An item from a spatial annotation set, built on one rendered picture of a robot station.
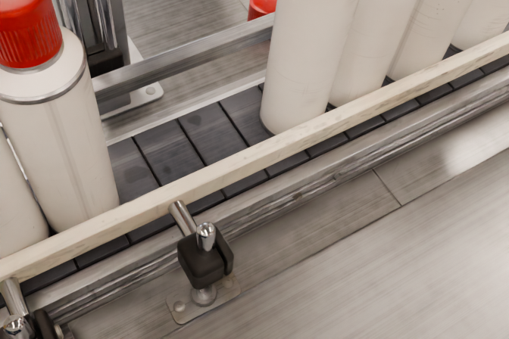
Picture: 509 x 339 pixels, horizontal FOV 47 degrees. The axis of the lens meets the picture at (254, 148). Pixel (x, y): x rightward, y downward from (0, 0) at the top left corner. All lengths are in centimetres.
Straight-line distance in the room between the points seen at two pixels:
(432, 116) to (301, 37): 18
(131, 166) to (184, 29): 20
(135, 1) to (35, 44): 37
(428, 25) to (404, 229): 16
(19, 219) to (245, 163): 15
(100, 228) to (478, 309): 26
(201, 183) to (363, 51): 15
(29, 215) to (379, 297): 24
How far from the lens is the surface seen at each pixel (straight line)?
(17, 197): 36
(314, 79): 41
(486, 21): 55
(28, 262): 39
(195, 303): 45
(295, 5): 36
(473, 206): 48
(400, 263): 44
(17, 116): 31
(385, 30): 42
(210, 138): 46
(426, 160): 55
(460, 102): 54
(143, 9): 63
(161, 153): 46
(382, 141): 49
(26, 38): 28
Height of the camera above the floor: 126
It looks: 56 degrees down
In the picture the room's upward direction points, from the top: 9 degrees clockwise
